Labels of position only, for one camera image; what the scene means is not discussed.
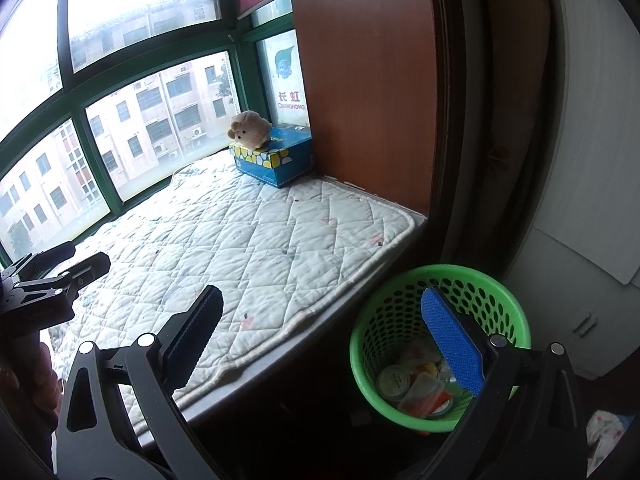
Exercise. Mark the person's left hand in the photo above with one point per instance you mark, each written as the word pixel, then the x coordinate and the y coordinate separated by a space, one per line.
pixel 49 380

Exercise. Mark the brown wooden side panel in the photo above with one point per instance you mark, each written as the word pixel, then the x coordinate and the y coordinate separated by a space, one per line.
pixel 365 85

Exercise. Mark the green window frame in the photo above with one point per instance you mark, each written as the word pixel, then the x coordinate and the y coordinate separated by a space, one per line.
pixel 62 35

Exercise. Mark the green plastic mesh basket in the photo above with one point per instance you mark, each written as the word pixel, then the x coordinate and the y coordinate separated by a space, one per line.
pixel 356 355

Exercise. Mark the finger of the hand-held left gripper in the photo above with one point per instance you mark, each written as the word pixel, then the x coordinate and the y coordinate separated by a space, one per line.
pixel 50 255
pixel 87 267

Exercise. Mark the white quilted mattress pad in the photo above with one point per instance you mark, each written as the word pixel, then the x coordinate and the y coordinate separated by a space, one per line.
pixel 260 250

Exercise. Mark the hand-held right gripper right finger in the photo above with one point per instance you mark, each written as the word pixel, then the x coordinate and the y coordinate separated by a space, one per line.
pixel 455 345

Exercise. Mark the floral cloth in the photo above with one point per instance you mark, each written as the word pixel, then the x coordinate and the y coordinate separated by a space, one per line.
pixel 607 435

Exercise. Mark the clear cup with printed lid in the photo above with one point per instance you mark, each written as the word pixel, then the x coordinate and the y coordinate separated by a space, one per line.
pixel 392 381

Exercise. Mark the white cabinet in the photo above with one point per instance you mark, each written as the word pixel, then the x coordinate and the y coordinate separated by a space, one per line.
pixel 565 300

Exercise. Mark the window sticker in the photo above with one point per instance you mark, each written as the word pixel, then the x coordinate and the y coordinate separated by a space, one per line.
pixel 286 75

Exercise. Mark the small orange wrapper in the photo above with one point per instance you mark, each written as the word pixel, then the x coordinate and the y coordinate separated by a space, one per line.
pixel 441 404

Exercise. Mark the blue tissue box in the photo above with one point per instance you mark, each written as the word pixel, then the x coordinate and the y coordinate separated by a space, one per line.
pixel 280 162

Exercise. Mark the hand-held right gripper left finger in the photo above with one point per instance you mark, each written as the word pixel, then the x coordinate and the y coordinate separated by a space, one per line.
pixel 200 330

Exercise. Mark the clear plastic container white rim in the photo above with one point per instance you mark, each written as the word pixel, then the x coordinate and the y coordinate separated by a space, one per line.
pixel 420 390

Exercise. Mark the beige apartment building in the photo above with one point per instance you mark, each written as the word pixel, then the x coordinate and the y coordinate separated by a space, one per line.
pixel 150 110

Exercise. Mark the beige plush toy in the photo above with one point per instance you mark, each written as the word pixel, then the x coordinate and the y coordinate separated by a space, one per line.
pixel 250 131

